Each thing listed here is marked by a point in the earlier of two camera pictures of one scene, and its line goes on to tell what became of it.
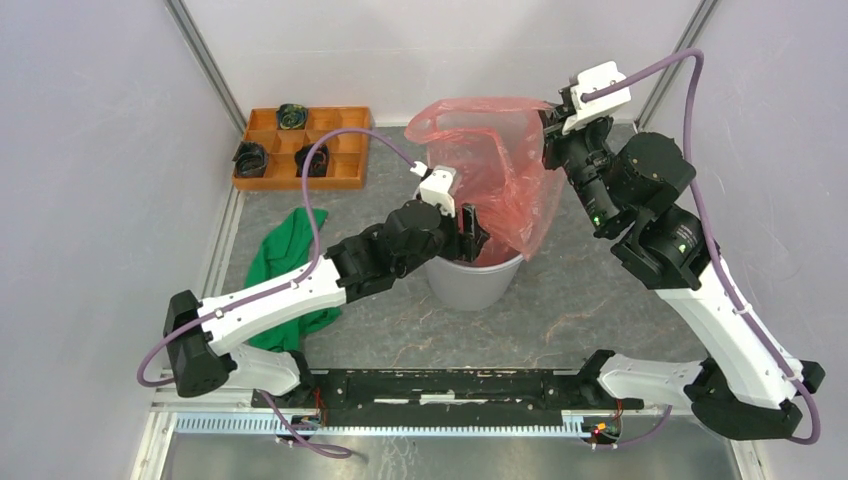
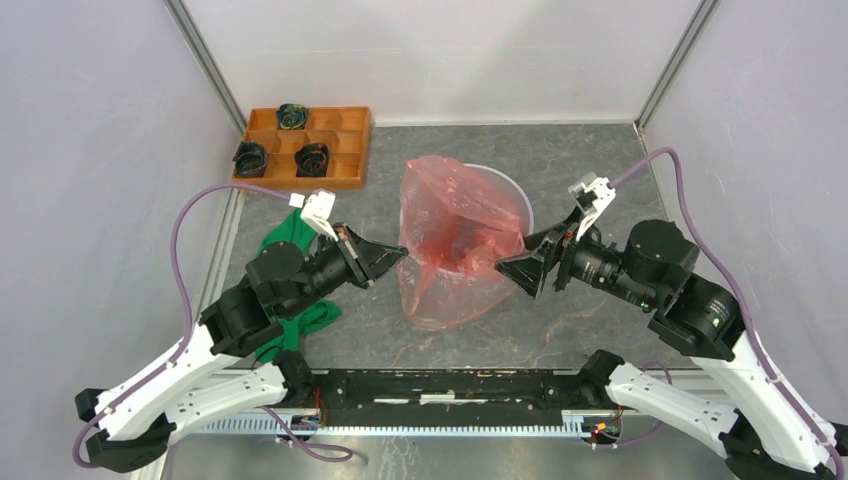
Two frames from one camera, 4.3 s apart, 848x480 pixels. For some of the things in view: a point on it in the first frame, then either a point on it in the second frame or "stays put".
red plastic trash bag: [495, 146] -> [453, 226]
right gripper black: [553, 117] -> [529, 269]
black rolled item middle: [319, 161] stays put
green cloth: [286, 253] stays put
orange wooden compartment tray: [347, 150] stays put
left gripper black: [469, 245] -> [371, 258]
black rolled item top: [291, 116] stays put
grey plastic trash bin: [472, 286] -> [526, 217]
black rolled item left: [250, 160] stays put
